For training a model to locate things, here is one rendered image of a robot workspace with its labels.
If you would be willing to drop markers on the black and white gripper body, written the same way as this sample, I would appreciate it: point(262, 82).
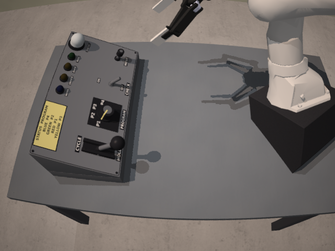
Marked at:
point(189, 2)

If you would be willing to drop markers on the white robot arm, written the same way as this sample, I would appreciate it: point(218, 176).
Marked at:
point(293, 85)

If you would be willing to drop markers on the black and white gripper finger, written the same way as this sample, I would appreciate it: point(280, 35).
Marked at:
point(182, 19)
point(161, 5)

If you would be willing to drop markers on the grey control console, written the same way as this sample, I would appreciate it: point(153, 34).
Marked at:
point(77, 132)

